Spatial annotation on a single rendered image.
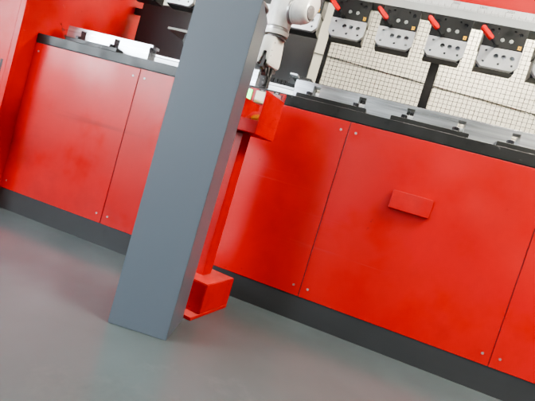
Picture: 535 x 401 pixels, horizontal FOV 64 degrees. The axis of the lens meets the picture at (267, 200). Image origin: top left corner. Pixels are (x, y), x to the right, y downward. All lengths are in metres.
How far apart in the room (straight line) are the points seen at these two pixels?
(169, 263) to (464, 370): 1.15
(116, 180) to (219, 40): 1.01
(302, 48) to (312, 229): 1.18
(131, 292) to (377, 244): 0.92
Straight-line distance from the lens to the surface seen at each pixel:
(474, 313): 1.77
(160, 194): 1.24
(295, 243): 1.73
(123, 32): 2.94
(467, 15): 1.97
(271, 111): 1.53
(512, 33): 1.97
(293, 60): 2.52
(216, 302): 1.61
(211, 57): 1.25
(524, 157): 1.77
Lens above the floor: 0.56
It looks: 4 degrees down
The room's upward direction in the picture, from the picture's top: 17 degrees clockwise
